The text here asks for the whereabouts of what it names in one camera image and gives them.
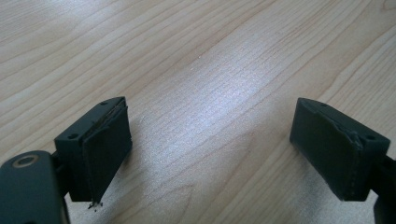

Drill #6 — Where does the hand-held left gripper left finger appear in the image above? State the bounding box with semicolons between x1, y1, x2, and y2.
53;96;134;204

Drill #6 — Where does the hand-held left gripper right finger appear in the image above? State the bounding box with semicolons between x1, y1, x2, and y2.
289;97;391;202

